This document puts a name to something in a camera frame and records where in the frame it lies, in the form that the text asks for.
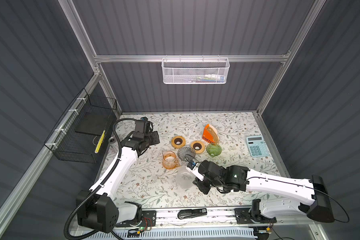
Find yellow marker pen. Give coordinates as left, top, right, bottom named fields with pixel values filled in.
left=95, top=130, right=106, bottom=154

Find black corrugated cable conduit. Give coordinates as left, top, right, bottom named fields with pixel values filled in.
left=63, top=117, right=139, bottom=240

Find green glass dripper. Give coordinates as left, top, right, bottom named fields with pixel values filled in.
left=206, top=143, right=223, bottom=157

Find silver cylinder can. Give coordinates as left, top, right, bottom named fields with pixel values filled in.
left=108, top=137, right=116, bottom=144

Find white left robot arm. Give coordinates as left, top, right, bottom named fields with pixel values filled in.
left=65, top=117, right=160, bottom=236

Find light blue calculator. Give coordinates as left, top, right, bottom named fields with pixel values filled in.
left=246, top=136, right=269, bottom=158

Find black pad in basket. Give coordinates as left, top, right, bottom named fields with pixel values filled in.
left=75, top=112, right=108, bottom=136

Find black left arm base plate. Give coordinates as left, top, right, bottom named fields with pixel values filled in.
left=115, top=210, right=157, bottom=228

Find orange glass pitcher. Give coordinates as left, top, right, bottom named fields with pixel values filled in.
left=162, top=151, right=181, bottom=170

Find black stapler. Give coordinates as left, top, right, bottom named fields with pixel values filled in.
left=178, top=208, right=207, bottom=220

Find grey glass dripper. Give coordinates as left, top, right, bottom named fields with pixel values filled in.
left=178, top=146, right=196, bottom=163

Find black wire basket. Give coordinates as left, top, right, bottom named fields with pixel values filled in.
left=45, top=89, right=118, bottom=164

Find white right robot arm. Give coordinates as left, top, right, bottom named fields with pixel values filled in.
left=187, top=160, right=335, bottom=224

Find pens in white basket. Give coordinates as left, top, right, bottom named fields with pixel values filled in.
left=186, top=74, right=226, bottom=84

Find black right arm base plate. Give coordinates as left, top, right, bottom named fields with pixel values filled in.
left=234, top=208, right=277, bottom=224

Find white wire basket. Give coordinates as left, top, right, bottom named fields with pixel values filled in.
left=161, top=57, right=230, bottom=85

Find orange coffee filter box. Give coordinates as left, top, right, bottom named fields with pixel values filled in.
left=202, top=124, right=220, bottom=144

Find frosted glass carafe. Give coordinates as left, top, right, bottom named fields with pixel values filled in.
left=176, top=166, right=196, bottom=189

